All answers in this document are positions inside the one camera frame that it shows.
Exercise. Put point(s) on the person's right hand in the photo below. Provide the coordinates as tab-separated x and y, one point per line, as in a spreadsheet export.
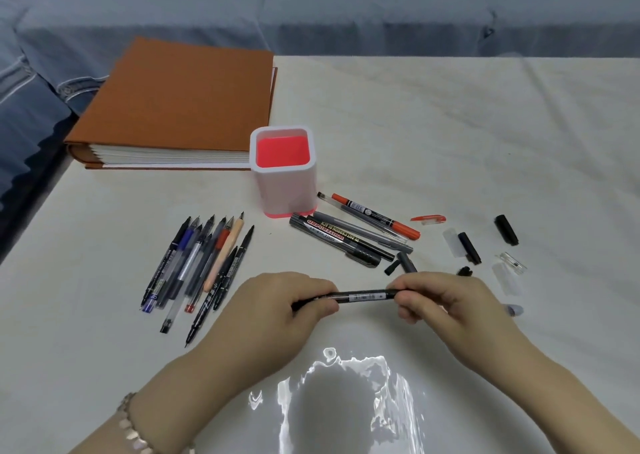
465	318

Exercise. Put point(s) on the person's left hand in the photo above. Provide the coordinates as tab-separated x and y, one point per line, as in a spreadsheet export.
260	338

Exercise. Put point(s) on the pile of pen caps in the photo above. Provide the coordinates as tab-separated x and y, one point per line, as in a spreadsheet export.
469	247

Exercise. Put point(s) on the clear clip pen cap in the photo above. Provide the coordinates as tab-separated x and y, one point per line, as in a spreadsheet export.
511	262

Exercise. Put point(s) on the wide black pen cap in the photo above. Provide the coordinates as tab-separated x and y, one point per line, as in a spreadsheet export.
506	230

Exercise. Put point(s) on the slim black marker pen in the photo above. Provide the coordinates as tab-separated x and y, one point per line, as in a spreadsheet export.
365	296
382	253

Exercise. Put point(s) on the row of pens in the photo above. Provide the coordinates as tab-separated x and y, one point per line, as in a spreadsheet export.
172	268

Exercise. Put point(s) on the black whiteboard marker pen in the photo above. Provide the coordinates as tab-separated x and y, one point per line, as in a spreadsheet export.
367	259

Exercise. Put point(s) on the red black marker pen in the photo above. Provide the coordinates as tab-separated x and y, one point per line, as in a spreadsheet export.
370	214

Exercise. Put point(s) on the red white pen holder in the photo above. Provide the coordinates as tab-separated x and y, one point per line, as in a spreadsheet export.
282	151

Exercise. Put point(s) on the person's right forearm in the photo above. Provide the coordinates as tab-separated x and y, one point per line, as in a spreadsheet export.
550	403

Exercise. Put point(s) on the white table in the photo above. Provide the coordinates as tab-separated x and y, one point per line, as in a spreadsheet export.
450	133

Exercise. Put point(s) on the orange cover binder album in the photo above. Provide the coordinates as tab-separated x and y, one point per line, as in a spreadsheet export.
180	93

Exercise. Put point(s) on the blue grey sofa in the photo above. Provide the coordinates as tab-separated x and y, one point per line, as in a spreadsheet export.
375	8

